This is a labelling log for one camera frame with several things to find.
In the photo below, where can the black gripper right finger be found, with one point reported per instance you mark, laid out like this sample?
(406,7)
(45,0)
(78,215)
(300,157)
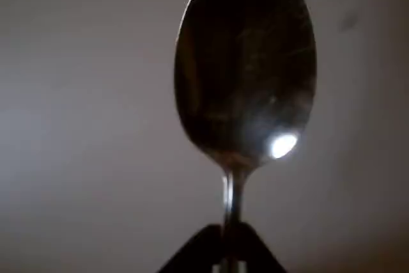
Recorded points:
(259,250)

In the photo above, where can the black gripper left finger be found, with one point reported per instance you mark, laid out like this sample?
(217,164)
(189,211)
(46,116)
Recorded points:
(198,250)

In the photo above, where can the silver metal spoon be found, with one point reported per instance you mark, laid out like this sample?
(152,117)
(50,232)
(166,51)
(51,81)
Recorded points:
(246,71)

